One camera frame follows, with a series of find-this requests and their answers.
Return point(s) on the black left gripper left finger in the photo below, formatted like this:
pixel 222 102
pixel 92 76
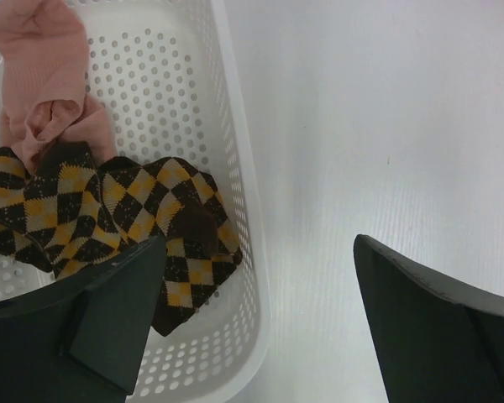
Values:
pixel 82 339

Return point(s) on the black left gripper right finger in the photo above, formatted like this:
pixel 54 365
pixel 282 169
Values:
pixel 437 339

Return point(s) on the white perforated plastic basket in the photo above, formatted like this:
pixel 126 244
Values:
pixel 162 71

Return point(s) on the brown yellow argyle sock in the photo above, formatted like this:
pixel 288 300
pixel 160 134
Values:
pixel 54 218
pixel 171 198

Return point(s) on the pink sock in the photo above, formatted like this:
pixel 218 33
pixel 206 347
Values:
pixel 45 52

